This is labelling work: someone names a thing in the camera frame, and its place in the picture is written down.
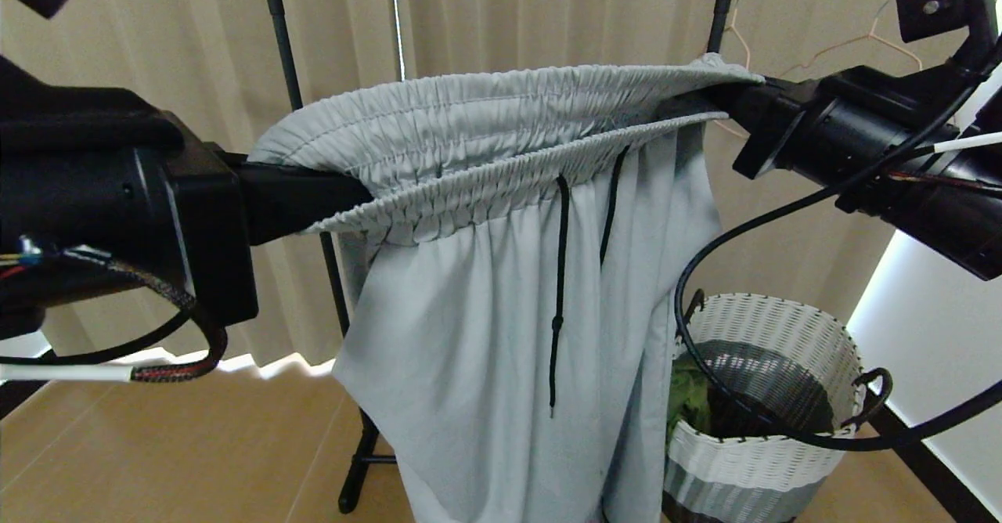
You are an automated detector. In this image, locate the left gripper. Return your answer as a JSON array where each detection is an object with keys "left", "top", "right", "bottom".
[{"left": 0, "top": 126, "right": 261, "bottom": 340}]

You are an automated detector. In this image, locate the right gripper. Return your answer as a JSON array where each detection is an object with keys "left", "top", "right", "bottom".
[{"left": 733, "top": 67, "right": 961, "bottom": 236}]

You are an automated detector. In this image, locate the pink clothes hanger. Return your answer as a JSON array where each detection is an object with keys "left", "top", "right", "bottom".
[
  {"left": 705, "top": 2, "right": 754, "bottom": 140},
  {"left": 775, "top": 0, "right": 925, "bottom": 79}
]

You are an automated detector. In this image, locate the white laundry basket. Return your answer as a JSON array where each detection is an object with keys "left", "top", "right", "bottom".
[{"left": 661, "top": 288, "right": 895, "bottom": 523}]

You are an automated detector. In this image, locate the beige curtain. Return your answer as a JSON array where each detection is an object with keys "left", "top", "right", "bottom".
[{"left": 0, "top": 0, "right": 1002, "bottom": 375}]

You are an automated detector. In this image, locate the green garment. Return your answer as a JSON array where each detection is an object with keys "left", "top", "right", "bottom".
[{"left": 667, "top": 355, "right": 715, "bottom": 449}]

